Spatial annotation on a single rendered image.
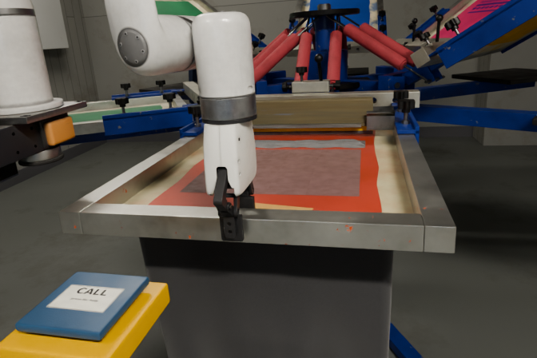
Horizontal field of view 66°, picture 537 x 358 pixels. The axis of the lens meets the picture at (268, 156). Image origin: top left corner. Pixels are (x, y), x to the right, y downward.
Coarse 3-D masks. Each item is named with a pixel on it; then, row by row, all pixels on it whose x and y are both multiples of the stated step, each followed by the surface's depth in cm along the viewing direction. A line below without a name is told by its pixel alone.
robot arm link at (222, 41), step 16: (192, 16) 57; (208, 16) 49; (224, 16) 49; (240, 16) 50; (192, 32) 52; (208, 32) 50; (224, 32) 49; (240, 32) 50; (208, 48) 50; (224, 48) 50; (240, 48) 51; (192, 64) 56; (208, 64) 51; (224, 64) 50; (240, 64) 51; (208, 80) 51; (224, 80) 51; (240, 80) 52; (208, 96) 52; (224, 96) 52; (240, 96) 52
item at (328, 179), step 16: (368, 144) 104; (288, 160) 95; (304, 160) 94; (320, 160) 94; (336, 160) 93; (352, 160) 92; (368, 160) 92; (288, 176) 85; (304, 176) 84; (320, 176) 83; (336, 176) 83; (352, 176) 82; (368, 176) 82; (272, 192) 77; (288, 192) 76; (304, 192) 76; (320, 192) 75; (336, 192) 75; (352, 192) 74; (368, 192) 74; (320, 208) 68; (336, 208) 68; (352, 208) 68; (368, 208) 67
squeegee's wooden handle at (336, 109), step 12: (264, 108) 115; (276, 108) 114; (288, 108) 113; (300, 108) 113; (312, 108) 112; (324, 108) 111; (336, 108) 110; (348, 108) 110; (360, 108) 109; (372, 108) 108; (252, 120) 117; (264, 120) 116; (276, 120) 115; (288, 120) 114; (300, 120) 114; (312, 120) 113; (324, 120) 112; (336, 120) 111; (348, 120) 111; (360, 120) 110
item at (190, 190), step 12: (264, 156) 100; (276, 156) 99; (192, 168) 94; (204, 168) 94; (264, 168) 91; (276, 168) 90; (180, 180) 87; (192, 180) 86; (204, 180) 86; (264, 180) 83; (168, 192) 80; (180, 192) 80; (192, 192) 79; (204, 192) 79; (228, 192) 78; (264, 192) 77; (156, 204) 75; (168, 204) 74; (180, 204) 74; (192, 204) 74; (204, 204) 73
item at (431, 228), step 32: (160, 160) 90; (416, 160) 78; (96, 192) 73; (128, 192) 78; (416, 192) 63; (64, 224) 65; (96, 224) 64; (128, 224) 63; (160, 224) 61; (192, 224) 60; (256, 224) 58; (288, 224) 57; (320, 224) 56; (352, 224) 55; (384, 224) 54; (416, 224) 53; (448, 224) 53
